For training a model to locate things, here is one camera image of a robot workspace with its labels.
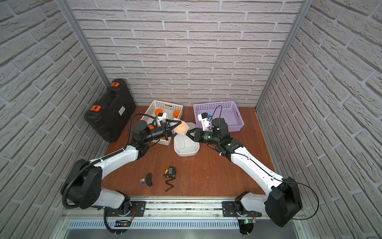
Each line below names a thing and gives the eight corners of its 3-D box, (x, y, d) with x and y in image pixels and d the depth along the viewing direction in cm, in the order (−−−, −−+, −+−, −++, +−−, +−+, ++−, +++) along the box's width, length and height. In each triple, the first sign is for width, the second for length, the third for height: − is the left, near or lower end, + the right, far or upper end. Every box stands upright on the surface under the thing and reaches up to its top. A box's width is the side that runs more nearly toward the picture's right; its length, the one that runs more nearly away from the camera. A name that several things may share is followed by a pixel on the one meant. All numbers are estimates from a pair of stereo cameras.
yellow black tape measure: (164, 182, 84) (163, 180, 81) (166, 168, 90) (165, 166, 87) (174, 182, 84) (174, 180, 81) (176, 168, 90) (175, 166, 87)
